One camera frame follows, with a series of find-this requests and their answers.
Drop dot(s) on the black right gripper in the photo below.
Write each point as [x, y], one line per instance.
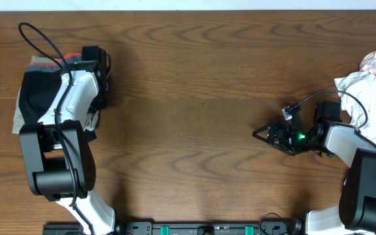
[285, 128]

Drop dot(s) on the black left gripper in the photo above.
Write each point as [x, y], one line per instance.
[101, 105]

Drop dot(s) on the black leggings with red waistband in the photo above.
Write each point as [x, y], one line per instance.
[37, 92]

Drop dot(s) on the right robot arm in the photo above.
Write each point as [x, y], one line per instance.
[356, 211]

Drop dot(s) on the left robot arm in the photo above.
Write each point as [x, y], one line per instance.
[56, 105]

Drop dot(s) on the olive green fabric bag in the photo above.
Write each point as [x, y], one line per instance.
[43, 64]

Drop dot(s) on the black cloth under bag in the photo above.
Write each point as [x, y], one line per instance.
[90, 135]

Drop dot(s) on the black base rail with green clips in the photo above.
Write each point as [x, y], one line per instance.
[269, 224]

